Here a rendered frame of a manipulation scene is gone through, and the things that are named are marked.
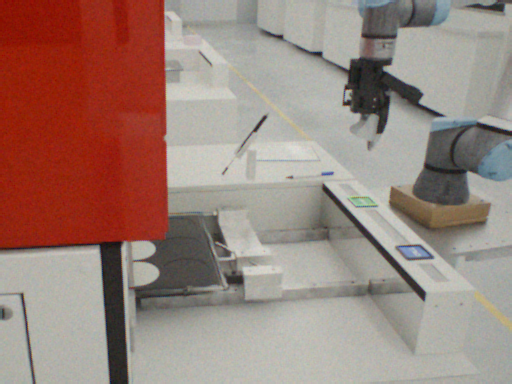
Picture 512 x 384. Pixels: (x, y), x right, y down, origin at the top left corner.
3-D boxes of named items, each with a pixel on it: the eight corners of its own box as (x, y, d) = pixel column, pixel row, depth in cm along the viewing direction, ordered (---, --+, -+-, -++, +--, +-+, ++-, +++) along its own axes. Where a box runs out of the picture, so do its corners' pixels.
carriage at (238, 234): (244, 300, 119) (245, 288, 118) (215, 225, 152) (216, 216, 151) (281, 298, 120) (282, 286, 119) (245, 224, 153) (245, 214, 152)
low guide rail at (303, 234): (136, 251, 146) (135, 240, 145) (136, 247, 148) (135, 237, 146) (324, 240, 151) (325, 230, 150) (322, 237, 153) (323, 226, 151)
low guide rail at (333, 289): (141, 310, 121) (140, 298, 120) (140, 305, 123) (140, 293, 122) (366, 295, 126) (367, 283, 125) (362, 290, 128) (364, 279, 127)
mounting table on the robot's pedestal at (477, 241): (449, 214, 197) (456, 178, 192) (557, 277, 158) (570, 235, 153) (331, 229, 186) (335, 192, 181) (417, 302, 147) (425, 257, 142)
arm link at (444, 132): (447, 155, 168) (456, 109, 162) (483, 168, 156) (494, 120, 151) (414, 158, 164) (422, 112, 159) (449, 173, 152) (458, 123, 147)
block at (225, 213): (218, 221, 148) (218, 210, 147) (216, 216, 151) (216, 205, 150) (248, 219, 149) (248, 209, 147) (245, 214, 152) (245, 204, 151)
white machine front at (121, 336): (119, 507, 78) (101, 249, 62) (116, 239, 152) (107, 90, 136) (142, 505, 78) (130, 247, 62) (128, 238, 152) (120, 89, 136)
